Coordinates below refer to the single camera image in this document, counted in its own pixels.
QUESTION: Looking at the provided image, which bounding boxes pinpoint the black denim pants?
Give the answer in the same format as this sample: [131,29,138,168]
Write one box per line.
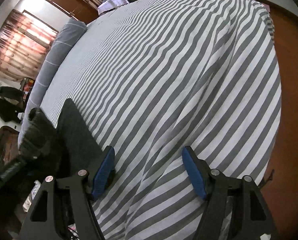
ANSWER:
[19,99,115,180]

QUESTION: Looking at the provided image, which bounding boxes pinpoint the dark wooden headboard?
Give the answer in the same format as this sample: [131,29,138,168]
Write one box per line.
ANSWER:
[0,126,19,171]

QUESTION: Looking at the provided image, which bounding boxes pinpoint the brown wooden footboard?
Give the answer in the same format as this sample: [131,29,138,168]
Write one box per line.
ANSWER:
[262,6,298,239]

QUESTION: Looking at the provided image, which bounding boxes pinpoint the black hanging jacket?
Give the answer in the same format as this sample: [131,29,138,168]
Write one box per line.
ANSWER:
[0,86,25,124]

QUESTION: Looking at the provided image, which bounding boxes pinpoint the grey white striped bedsheet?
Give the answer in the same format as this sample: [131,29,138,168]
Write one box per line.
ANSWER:
[41,0,281,239]

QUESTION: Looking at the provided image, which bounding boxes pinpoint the patterned window curtain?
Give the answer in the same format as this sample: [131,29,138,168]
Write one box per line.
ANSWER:
[0,9,58,82]

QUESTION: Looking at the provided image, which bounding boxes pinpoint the grey rolled duvet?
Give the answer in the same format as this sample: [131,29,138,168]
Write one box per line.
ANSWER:
[18,18,87,145]

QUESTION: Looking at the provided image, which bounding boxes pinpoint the brown wooden door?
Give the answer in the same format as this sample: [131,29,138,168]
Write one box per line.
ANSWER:
[46,0,99,24]

